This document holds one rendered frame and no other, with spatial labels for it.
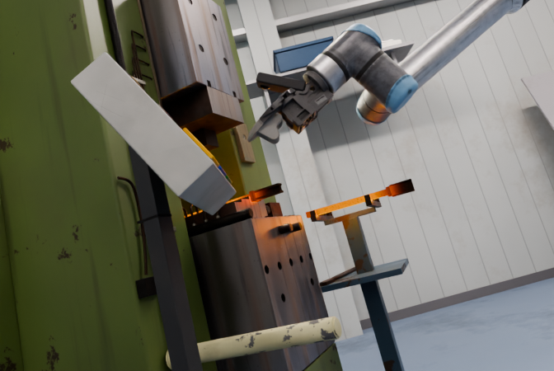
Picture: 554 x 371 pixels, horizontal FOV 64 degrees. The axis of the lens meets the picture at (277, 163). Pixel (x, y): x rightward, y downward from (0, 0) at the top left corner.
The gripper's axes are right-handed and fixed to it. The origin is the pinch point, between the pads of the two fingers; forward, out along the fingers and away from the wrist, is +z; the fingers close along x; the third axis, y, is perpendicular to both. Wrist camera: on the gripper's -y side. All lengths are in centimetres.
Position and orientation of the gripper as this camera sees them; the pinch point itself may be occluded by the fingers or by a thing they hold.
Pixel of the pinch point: (250, 134)
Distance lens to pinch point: 101.9
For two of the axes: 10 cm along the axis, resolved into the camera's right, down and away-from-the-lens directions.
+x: 0.2, 2.1, 9.8
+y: 7.0, 6.9, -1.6
